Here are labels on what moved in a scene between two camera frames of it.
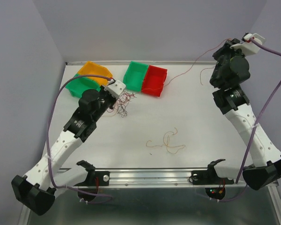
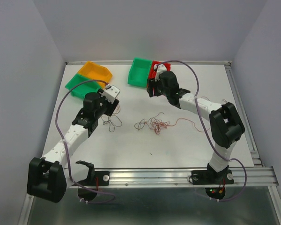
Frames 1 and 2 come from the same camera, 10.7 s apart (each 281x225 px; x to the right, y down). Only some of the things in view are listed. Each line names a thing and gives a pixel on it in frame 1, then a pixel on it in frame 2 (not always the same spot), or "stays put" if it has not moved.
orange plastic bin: (90, 68) stays put
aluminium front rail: (156, 177) stays put
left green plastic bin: (77, 85) stays put
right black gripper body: (224, 55) to (158, 89)
